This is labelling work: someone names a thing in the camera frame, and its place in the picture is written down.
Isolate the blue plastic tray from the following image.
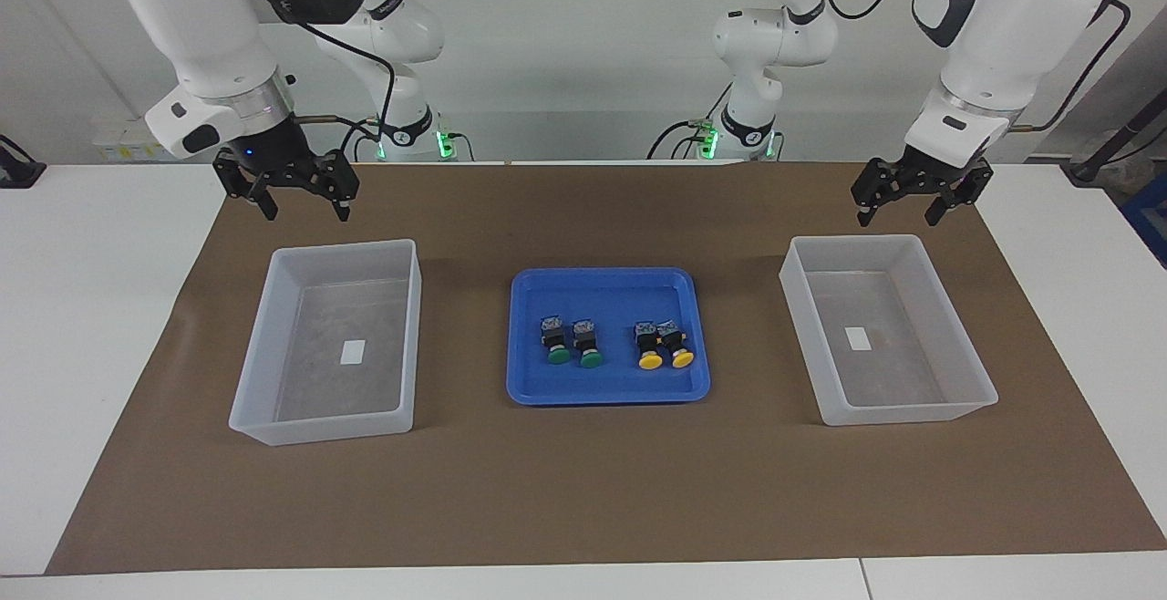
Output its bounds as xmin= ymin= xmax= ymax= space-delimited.
xmin=506 ymin=267 xmax=712 ymax=407

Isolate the yellow push button switch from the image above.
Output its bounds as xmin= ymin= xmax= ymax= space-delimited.
xmin=658 ymin=319 xmax=696 ymax=370
xmin=635 ymin=320 xmax=665 ymax=372

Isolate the blue plastic crate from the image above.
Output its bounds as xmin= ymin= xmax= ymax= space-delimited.
xmin=1120 ymin=171 xmax=1167 ymax=268

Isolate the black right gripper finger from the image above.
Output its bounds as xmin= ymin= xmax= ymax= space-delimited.
xmin=212 ymin=150 xmax=279 ymax=221
xmin=310 ymin=150 xmax=359 ymax=222

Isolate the brown paper table mat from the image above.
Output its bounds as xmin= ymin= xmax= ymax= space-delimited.
xmin=44 ymin=160 xmax=1167 ymax=576

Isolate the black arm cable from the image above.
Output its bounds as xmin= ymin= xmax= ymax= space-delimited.
xmin=239 ymin=0 xmax=398 ymax=159
xmin=811 ymin=0 xmax=1133 ymax=134

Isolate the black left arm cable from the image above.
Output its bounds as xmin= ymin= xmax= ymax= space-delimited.
xmin=811 ymin=0 xmax=1133 ymax=134

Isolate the black clamp base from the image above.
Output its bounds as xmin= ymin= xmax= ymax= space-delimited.
xmin=0 ymin=135 xmax=46 ymax=189

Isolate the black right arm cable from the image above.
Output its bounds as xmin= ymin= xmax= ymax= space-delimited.
xmin=239 ymin=0 xmax=398 ymax=159

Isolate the black stand pole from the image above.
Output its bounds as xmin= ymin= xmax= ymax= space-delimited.
xmin=1067 ymin=89 xmax=1167 ymax=183

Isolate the green push button switch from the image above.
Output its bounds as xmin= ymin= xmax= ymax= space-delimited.
xmin=572 ymin=318 xmax=604 ymax=369
xmin=540 ymin=315 xmax=573 ymax=367

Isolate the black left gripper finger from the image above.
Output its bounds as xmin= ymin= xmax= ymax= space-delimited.
xmin=925 ymin=160 xmax=995 ymax=227
xmin=851 ymin=159 xmax=904 ymax=227

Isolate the translucent white plastic box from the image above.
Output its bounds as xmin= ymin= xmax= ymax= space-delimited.
xmin=228 ymin=238 xmax=423 ymax=447
xmin=779 ymin=234 xmax=999 ymax=427

